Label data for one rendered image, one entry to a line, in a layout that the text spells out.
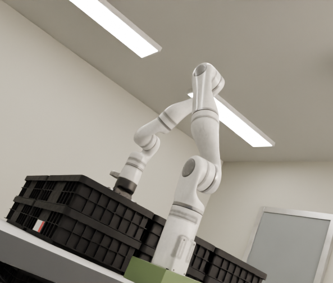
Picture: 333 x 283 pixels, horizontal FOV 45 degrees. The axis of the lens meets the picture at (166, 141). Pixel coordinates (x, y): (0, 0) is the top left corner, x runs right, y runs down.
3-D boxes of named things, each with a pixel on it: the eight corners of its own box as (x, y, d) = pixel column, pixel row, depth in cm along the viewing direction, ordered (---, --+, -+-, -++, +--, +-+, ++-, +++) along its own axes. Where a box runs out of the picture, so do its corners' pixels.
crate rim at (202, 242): (215, 253, 152) (217, 247, 152) (153, 220, 139) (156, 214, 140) (160, 239, 186) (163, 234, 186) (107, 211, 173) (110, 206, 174)
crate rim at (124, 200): (153, 220, 139) (156, 214, 140) (80, 181, 126) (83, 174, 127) (107, 211, 173) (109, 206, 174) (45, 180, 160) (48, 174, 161)
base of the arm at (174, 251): (188, 277, 111) (208, 218, 116) (167, 269, 105) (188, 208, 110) (165, 268, 118) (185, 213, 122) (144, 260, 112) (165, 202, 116)
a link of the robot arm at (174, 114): (168, 124, 155) (155, 112, 150) (219, 76, 152) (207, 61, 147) (177, 136, 148) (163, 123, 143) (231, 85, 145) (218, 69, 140)
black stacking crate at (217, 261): (259, 304, 161) (268, 276, 165) (206, 278, 149) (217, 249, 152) (200, 282, 195) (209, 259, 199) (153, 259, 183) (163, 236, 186)
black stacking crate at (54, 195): (141, 246, 136) (155, 215, 140) (65, 209, 124) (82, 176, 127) (97, 232, 170) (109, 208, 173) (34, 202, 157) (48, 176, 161)
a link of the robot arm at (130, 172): (126, 185, 153) (133, 170, 155) (142, 187, 144) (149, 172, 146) (108, 174, 148) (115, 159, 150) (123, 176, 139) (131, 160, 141)
